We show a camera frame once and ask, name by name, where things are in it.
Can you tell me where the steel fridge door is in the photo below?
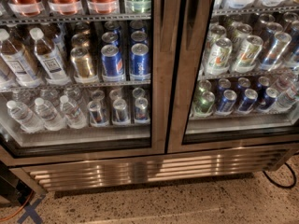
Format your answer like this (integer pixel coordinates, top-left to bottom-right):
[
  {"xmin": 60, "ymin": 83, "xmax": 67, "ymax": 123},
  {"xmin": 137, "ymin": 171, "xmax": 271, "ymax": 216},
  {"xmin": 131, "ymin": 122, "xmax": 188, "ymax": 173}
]
[
  {"xmin": 167, "ymin": 0, "xmax": 299, "ymax": 154},
  {"xmin": 0, "ymin": 0, "xmax": 178, "ymax": 168}
]

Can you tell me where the steel fridge base grille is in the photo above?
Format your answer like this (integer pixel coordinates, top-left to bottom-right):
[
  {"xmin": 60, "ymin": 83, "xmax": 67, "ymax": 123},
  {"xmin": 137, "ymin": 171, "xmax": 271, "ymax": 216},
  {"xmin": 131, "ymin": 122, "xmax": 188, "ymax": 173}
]
[{"xmin": 11, "ymin": 142, "xmax": 299, "ymax": 194}]

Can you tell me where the silver blue can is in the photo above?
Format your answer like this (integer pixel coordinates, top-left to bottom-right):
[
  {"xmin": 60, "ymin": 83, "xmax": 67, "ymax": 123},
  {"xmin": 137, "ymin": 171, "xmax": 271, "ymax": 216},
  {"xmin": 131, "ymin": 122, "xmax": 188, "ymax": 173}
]
[{"xmin": 259, "ymin": 32, "xmax": 292, "ymax": 71}]

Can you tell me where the white 7Up can left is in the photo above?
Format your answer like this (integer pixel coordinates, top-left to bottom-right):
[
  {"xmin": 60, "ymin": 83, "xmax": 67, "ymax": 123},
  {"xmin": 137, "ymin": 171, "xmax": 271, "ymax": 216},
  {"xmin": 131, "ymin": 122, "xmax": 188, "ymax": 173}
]
[{"xmin": 205, "ymin": 37, "xmax": 233, "ymax": 76}]

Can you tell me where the white 7up can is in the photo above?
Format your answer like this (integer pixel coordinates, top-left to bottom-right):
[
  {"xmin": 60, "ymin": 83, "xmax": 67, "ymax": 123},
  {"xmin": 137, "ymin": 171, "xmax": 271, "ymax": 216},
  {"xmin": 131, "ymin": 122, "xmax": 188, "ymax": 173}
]
[
  {"xmin": 231, "ymin": 35, "xmax": 263, "ymax": 73},
  {"xmin": 205, "ymin": 37, "xmax": 233, "ymax": 76}
]

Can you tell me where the white 7Up can right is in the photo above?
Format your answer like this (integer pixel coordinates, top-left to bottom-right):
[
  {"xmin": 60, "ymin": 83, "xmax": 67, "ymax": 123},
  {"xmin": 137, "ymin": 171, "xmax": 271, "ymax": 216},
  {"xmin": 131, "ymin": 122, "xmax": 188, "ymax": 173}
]
[{"xmin": 231, "ymin": 35, "xmax": 263, "ymax": 73}]

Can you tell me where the blue can bottom left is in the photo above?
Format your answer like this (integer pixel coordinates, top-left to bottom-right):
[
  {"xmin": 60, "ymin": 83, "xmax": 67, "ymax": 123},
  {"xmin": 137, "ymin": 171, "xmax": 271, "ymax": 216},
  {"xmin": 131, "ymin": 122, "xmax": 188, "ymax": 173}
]
[{"xmin": 216, "ymin": 90, "xmax": 237, "ymax": 115}]

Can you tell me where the green can bottom shelf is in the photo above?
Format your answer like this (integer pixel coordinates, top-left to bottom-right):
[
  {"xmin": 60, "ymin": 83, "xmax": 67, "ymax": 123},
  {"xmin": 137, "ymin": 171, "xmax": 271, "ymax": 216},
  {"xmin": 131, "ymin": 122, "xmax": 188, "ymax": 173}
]
[{"xmin": 193, "ymin": 91, "xmax": 215, "ymax": 117}]

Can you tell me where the blue can bottom right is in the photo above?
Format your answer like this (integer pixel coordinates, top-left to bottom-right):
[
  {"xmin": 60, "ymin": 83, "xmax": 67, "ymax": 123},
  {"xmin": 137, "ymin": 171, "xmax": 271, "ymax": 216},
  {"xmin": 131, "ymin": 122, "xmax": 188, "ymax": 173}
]
[{"xmin": 236, "ymin": 89, "xmax": 258, "ymax": 113}]

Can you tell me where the front blue Pepsi can right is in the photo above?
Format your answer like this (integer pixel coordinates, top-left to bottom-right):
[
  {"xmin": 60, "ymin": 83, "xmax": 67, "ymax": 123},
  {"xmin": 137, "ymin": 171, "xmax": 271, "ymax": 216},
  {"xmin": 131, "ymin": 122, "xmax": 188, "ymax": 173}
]
[{"xmin": 130, "ymin": 43, "xmax": 150, "ymax": 80}]

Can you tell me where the blue pepsi can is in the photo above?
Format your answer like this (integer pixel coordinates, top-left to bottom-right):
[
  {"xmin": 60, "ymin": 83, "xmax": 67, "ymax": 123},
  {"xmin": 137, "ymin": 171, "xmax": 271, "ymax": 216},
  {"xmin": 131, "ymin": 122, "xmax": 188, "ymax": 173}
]
[
  {"xmin": 130, "ymin": 43, "xmax": 150, "ymax": 80},
  {"xmin": 101, "ymin": 45, "xmax": 125, "ymax": 82}
]

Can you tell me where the front blue Pepsi can left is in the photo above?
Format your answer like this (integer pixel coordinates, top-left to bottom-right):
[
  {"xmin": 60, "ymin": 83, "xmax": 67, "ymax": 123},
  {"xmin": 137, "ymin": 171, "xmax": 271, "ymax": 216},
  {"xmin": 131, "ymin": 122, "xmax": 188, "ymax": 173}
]
[{"xmin": 101, "ymin": 45, "xmax": 125, "ymax": 82}]

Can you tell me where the small silver can right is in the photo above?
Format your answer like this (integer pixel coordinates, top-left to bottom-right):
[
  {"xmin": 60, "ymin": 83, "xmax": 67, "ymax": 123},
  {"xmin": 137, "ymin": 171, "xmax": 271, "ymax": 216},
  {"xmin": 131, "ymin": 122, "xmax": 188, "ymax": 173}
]
[{"xmin": 134, "ymin": 97, "xmax": 150, "ymax": 123}]

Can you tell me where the small silver can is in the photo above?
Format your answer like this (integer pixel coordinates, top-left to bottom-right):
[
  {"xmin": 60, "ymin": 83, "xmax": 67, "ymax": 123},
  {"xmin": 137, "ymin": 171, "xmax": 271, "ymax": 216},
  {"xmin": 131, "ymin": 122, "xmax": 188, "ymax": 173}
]
[
  {"xmin": 88, "ymin": 100, "xmax": 108, "ymax": 127},
  {"xmin": 134, "ymin": 97, "xmax": 150, "ymax": 123},
  {"xmin": 112, "ymin": 98, "xmax": 129, "ymax": 124}
]

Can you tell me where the small silver can middle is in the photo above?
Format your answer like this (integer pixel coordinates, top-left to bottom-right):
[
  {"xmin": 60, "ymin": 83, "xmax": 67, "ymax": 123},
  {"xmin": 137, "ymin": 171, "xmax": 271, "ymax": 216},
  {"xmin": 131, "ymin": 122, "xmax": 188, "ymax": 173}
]
[{"xmin": 112, "ymin": 98, "xmax": 129, "ymax": 124}]

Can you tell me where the front gold can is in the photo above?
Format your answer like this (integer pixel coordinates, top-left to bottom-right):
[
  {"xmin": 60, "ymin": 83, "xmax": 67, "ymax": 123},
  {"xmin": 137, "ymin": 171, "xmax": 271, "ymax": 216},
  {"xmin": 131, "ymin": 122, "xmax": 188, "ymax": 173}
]
[{"xmin": 70, "ymin": 47, "xmax": 99, "ymax": 84}]

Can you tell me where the small silver can left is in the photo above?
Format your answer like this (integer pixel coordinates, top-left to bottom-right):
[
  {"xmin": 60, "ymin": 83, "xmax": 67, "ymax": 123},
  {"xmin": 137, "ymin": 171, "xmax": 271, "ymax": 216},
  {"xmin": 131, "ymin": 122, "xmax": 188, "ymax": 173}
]
[{"xmin": 88, "ymin": 100, "xmax": 108, "ymax": 127}]

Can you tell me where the tea bottle white cap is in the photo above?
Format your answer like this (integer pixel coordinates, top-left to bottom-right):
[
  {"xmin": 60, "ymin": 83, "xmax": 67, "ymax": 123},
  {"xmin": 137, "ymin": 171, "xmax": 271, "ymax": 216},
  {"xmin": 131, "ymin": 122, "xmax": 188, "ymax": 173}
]
[{"xmin": 30, "ymin": 27, "xmax": 70, "ymax": 85}]

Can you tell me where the water bottle right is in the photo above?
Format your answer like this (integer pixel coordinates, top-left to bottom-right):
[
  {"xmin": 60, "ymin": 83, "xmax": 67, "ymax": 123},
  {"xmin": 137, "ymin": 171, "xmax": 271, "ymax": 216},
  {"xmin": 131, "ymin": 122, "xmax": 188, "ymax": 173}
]
[{"xmin": 60, "ymin": 95, "xmax": 87, "ymax": 129}]

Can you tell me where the water bottle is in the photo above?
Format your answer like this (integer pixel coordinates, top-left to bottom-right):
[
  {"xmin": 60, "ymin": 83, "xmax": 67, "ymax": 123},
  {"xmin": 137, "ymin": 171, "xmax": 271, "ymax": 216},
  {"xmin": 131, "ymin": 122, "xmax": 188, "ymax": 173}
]
[
  {"xmin": 7, "ymin": 100, "xmax": 44, "ymax": 133},
  {"xmin": 35, "ymin": 98, "xmax": 66, "ymax": 131},
  {"xmin": 60, "ymin": 95, "xmax": 87, "ymax": 129}
]

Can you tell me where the water bottle middle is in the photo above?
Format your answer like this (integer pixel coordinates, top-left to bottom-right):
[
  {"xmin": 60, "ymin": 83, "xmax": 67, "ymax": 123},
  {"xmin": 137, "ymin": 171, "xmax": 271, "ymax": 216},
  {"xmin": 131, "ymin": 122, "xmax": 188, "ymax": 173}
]
[{"xmin": 35, "ymin": 98, "xmax": 66, "ymax": 131}]

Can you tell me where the tea bottle far left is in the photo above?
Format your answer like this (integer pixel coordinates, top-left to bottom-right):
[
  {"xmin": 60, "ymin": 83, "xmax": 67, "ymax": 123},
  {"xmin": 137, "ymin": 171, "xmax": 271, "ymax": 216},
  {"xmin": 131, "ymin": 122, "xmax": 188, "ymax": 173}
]
[{"xmin": 0, "ymin": 29, "xmax": 42, "ymax": 88}]

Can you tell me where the water bottle left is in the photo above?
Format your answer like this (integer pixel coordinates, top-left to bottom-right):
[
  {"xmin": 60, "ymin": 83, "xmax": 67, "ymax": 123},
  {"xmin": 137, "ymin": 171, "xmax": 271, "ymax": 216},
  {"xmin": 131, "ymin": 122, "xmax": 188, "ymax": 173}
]
[{"xmin": 7, "ymin": 100, "xmax": 44, "ymax": 133}]

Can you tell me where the blue tape cross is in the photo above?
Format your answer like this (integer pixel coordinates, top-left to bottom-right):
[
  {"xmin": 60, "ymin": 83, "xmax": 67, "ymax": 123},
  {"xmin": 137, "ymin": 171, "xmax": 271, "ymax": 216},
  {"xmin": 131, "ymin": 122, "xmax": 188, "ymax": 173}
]
[{"xmin": 17, "ymin": 195, "xmax": 45, "ymax": 224}]

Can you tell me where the black power cable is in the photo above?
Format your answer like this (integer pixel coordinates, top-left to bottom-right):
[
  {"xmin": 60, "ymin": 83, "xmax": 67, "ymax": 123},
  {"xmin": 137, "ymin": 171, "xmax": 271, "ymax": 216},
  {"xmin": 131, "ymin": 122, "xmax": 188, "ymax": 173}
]
[{"xmin": 262, "ymin": 161, "xmax": 298, "ymax": 190}]

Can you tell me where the orange cable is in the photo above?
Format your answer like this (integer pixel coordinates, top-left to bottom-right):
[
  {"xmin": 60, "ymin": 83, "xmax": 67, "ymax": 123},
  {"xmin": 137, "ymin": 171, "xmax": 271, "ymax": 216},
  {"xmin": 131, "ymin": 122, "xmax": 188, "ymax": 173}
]
[{"xmin": 0, "ymin": 189, "xmax": 35, "ymax": 222}]

